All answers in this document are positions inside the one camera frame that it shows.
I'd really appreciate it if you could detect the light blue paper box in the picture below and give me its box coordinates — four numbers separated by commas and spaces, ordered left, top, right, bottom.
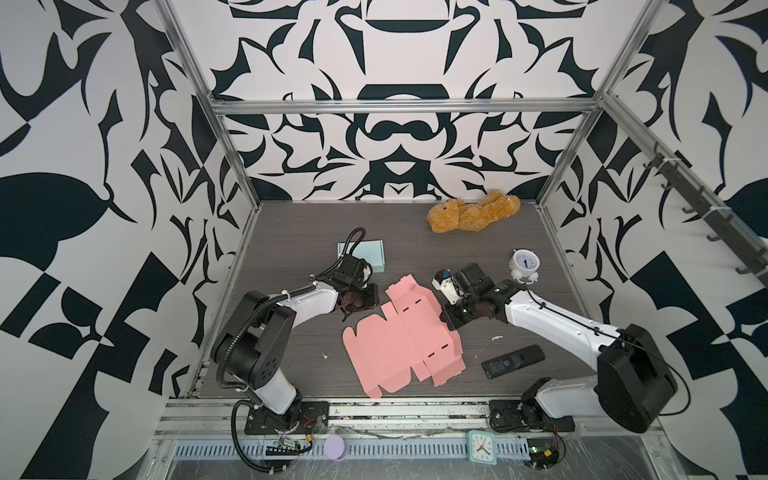
337, 240, 385, 273

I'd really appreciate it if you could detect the pink paper box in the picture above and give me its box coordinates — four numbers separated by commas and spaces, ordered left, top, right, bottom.
342, 275, 466, 399

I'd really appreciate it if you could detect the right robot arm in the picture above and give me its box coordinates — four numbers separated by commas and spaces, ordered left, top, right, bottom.
432, 263, 688, 433

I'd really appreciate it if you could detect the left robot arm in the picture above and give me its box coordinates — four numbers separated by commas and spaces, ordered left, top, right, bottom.
210, 227, 379, 475

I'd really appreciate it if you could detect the white alarm clock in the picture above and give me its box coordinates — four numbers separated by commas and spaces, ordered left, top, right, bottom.
509, 249, 541, 285

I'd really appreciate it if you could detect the black remote control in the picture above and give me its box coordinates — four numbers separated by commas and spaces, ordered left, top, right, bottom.
481, 345, 545, 380

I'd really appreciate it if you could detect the brown teddy bear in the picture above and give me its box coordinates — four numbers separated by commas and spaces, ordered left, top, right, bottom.
426, 189, 521, 233

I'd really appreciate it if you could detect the teal square clock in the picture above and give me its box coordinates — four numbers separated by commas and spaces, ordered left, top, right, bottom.
467, 430, 497, 465

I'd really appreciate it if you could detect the right circuit board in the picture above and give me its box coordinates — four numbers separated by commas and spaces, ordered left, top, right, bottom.
525, 437, 566, 471

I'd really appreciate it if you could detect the circuit board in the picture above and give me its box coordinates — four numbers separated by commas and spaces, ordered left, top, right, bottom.
264, 436, 313, 457
525, 437, 566, 471

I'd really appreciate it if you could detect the purple round disc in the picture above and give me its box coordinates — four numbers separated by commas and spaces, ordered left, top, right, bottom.
323, 434, 347, 461

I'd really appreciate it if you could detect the left circuit board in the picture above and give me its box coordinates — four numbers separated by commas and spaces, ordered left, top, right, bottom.
264, 436, 313, 457

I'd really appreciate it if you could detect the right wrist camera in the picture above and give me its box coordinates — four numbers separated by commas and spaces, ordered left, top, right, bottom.
432, 269, 465, 305

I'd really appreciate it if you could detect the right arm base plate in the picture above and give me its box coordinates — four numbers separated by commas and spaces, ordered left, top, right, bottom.
488, 400, 576, 433

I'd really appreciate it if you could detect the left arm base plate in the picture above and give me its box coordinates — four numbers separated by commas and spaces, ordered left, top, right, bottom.
244, 401, 330, 435

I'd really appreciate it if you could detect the white slotted cable duct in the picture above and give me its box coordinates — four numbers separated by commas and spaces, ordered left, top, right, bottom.
173, 437, 530, 461

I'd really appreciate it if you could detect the wall hook rail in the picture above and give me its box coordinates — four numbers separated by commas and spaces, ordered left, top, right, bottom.
644, 141, 767, 288

